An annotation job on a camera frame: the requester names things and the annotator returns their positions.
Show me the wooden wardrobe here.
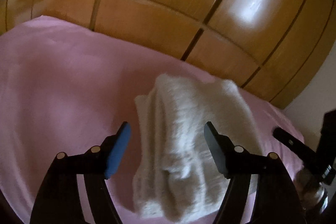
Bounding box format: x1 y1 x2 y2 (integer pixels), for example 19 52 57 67
1 0 335 109

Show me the pink bedspread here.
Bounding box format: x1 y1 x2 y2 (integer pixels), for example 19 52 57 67
0 15 305 224

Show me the white knitted sweater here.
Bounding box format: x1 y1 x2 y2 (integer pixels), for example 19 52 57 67
133 74 262 223

